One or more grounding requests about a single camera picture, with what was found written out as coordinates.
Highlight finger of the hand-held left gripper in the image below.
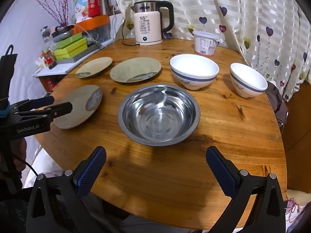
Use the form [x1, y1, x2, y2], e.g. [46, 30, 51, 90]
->
[11, 96, 55, 112]
[17, 102, 73, 120]

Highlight dark green box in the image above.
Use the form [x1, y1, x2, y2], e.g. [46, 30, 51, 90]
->
[56, 33, 85, 49]

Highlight large white blue-banded bowl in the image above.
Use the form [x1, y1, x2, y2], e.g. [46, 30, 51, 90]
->
[169, 54, 219, 91]

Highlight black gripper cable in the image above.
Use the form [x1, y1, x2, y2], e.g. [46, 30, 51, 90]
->
[18, 158, 39, 177]

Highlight colourful printed bag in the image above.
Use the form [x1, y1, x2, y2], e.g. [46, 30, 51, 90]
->
[66, 0, 91, 22]

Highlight beige plate with blue print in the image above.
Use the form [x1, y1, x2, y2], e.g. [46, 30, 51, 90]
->
[75, 57, 113, 79]
[53, 85, 103, 130]
[110, 57, 162, 83]

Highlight floral cushion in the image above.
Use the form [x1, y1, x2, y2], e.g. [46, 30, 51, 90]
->
[283, 188, 311, 226]

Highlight purple decorative branches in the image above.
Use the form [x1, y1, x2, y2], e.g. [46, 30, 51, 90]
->
[29, 0, 73, 27]

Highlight white charging cable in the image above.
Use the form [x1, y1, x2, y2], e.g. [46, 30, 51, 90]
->
[73, 23, 104, 49]

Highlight wooden cabinet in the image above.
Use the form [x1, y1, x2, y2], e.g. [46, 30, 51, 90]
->
[279, 80, 311, 195]

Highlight white side table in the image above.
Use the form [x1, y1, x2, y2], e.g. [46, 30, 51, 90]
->
[33, 62, 82, 78]

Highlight small clear jar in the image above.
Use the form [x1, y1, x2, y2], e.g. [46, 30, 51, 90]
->
[40, 27, 52, 43]

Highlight zigzag patterned box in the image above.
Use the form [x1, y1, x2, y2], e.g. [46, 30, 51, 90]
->
[56, 42, 107, 65]

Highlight small red toy figures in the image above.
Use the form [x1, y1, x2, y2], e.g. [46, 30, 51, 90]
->
[36, 50, 57, 70]

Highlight lime green box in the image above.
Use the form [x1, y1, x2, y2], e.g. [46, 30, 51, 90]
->
[53, 43, 88, 60]

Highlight dark dotted cloth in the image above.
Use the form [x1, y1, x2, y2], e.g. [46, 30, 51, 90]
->
[264, 81, 289, 128]

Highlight white electric kettle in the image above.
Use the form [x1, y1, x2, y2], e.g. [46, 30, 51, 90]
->
[131, 1, 174, 45]

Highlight grey oval device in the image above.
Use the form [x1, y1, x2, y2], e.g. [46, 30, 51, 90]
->
[52, 25, 74, 43]

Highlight black kettle cable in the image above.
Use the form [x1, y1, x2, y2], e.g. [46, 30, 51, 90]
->
[121, 19, 141, 46]

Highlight white power cord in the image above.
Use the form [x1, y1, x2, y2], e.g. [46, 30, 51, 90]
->
[110, 3, 118, 42]

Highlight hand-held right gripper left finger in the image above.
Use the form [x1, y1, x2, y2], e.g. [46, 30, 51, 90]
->
[27, 146, 107, 233]

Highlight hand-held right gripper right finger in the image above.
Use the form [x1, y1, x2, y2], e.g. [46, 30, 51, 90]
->
[206, 146, 286, 233]

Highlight small white blue-banded bowl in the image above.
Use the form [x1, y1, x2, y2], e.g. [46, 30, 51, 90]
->
[230, 63, 268, 99]

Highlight clear storage box orange lid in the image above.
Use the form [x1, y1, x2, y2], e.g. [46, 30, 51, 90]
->
[72, 15, 116, 46]

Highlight stainless steel bowl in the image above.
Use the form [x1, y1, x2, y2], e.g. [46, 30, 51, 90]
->
[118, 84, 201, 147]

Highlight white plastic tub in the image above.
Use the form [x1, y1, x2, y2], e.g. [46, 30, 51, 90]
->
[193, 31, 220, 55]

